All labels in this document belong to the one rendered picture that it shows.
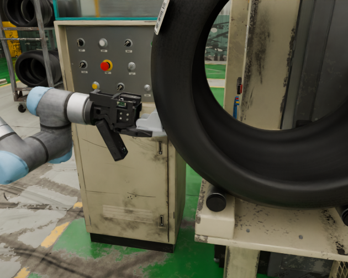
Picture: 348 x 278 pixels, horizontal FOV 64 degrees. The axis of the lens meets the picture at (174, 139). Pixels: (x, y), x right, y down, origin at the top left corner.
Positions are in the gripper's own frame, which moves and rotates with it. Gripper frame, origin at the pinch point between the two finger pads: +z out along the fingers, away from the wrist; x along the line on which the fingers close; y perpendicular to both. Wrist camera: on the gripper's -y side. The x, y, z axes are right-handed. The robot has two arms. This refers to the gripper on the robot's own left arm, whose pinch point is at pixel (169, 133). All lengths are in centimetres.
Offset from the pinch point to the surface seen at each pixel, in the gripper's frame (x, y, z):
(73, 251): 53, -110, -56
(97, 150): 60, -43, -45
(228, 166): -12.5, 1.0, 14.1
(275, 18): 27.7, 28.4, 21.3
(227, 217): -8.7, -13.7, 16.9
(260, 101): 27.7, 4.6, 23.0
